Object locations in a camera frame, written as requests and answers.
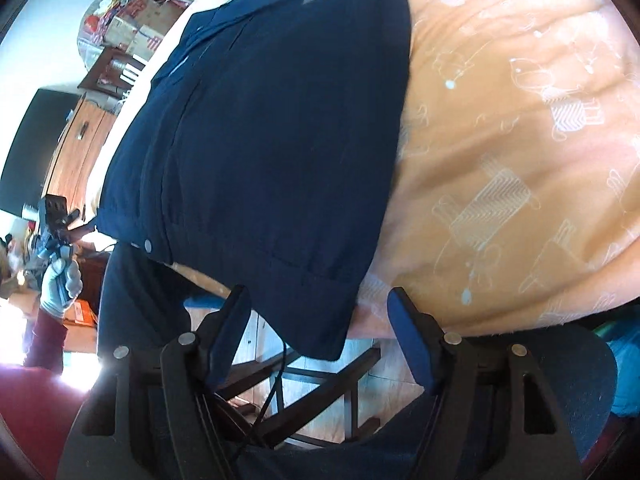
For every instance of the person's maroon sweater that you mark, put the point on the person's maroon sweater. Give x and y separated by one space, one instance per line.
35 425

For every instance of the person's blue jeans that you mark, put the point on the person's blue jeans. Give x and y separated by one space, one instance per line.
575 385

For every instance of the wooden dresser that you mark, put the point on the wooden dresser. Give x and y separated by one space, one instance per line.
70 170

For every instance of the teal cloth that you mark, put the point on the teal cloth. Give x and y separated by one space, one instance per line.
627 375

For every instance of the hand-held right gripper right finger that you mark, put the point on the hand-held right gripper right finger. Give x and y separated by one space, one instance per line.
410 340

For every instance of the cardboard box with red print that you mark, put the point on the cardboard box with red print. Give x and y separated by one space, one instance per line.
145 15

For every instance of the person's left forearm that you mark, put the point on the person's left forearm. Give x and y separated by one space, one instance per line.
45 340

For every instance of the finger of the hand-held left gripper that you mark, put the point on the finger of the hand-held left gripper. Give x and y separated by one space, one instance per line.
74 215
80 232

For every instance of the person's left hand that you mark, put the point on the person's left hand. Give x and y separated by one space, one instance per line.
60 290

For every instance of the orange box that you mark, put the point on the orange box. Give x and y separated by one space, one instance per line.
80 312

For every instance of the dark wooden stool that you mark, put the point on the dark wooden stool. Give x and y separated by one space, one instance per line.
320 390

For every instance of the orange printed blanket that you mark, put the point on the orange printed blanket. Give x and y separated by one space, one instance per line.
500 135

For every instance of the navy blue jacket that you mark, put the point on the navy blue jacket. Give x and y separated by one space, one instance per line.
275 135

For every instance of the dark wooden chair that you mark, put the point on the dark wooden chair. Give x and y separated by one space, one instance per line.
95 77

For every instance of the black television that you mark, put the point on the black television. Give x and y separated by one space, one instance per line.
35 150

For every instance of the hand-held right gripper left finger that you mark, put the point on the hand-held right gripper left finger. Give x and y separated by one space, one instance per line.
227 340

